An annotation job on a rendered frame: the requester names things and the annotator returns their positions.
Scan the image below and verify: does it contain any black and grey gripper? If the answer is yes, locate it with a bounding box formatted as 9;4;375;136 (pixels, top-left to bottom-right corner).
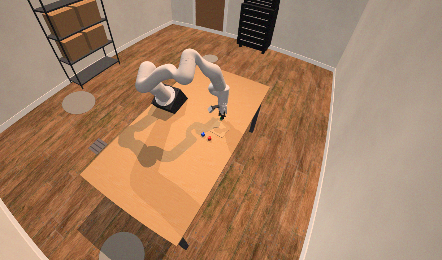
218;104;227;119

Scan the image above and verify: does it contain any tan mat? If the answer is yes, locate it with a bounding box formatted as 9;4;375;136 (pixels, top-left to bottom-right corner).
209;120;231;138

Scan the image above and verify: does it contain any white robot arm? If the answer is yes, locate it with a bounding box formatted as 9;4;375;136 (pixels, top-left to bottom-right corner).
135;49;230;106

